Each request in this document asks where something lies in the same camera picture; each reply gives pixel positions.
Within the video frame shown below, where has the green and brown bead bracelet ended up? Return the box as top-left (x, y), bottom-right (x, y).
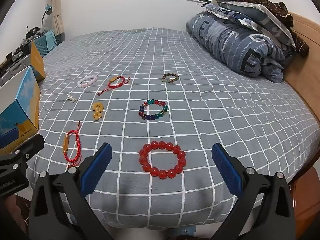
top-left (161, 73), bottom-right (180, 83)

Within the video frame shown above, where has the stack of pillows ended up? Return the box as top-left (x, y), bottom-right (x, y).
top-left (216, 0), bottom-right (310, 58)

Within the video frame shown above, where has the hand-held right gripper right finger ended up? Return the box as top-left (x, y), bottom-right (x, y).
top-left (211, 142), bottom-right (297, 240)

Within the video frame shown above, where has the grey patterned pillow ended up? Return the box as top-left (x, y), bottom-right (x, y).
top-left (200, 1), bottom-right (297, 52)

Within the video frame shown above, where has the red bead bracelet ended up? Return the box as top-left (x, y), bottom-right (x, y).
top-left (139, 141), bottom-right (187, 180)

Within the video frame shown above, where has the grey suitcase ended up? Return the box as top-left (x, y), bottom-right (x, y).
top-left (0, 54), bottom-right (32, 85)

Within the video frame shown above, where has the multicolour glass bead bracelet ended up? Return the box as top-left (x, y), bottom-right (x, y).
top-left (139, 99), bottom-right (168, 121)

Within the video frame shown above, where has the pink bead bracelet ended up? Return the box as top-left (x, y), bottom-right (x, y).
top-left (77, 75), bottom-right (98, 88)

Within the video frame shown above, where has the red cord bracelet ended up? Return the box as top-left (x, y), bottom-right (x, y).
top-left (62, 122), bottom-right (82, 169)
top-left (97, 76), bottom-right (132, 97)

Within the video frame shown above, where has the wooden bed frame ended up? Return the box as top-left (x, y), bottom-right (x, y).
top-left (282, 11), bottom-right (320, 193)

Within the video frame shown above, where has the blue desk lamp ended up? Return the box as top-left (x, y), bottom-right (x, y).
top-left (41, 4), bottom-right (53, 29)

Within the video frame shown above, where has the black device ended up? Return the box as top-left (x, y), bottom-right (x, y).
top-left (26, 26), bottom-right (42, 38)

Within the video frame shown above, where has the folded blue-grey printed quilt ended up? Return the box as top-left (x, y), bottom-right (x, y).
top-left (185, 11), bottom-right (288, 83)

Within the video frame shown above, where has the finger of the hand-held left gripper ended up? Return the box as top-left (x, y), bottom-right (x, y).
top-left (0, 128), bottom-right (20, 148)
top-left (0, 134), bottom-right (45, 178)

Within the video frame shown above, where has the beige curtain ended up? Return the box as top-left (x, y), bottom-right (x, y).
top-left (49, 0), bottom-right (66, 44)

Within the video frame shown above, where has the grey checked bed sheet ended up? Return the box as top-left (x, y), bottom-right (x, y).
top-left (26, 27), bottom-right (313, 230)

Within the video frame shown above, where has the teal suitcase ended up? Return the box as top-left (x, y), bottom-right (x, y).
top-left (34, 30), bottom-right (57, 58)

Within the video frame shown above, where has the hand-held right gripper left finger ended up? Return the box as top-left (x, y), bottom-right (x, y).
top-left (29, 142), bottom-right (118, 240)

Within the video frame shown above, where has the yellow bead bracelet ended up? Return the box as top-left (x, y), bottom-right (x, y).
top-left (92, 102), bottom-right (104, 122)

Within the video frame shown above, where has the blue and white cardboard box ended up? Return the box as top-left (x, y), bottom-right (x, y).
top-left (0, 40), bottom-right (46, 155)

